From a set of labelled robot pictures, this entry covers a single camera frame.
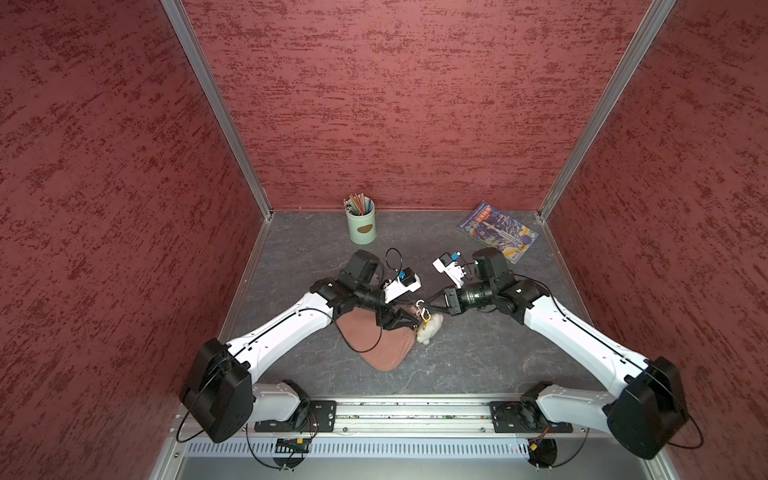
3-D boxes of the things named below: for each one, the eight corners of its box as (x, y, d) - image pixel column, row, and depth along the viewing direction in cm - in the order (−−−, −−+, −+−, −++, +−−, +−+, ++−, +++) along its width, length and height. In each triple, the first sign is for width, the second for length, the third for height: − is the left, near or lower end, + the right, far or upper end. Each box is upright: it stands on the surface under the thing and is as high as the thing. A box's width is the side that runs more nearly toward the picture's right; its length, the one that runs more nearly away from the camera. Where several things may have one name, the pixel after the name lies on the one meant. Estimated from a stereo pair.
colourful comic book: (455, 226, 119) (456, 222, 118) (481, 203, 128) (482, 200, 126) (515, 265, 107) (517, 262, 105) (539, 238, 115) (541, 235, 114)
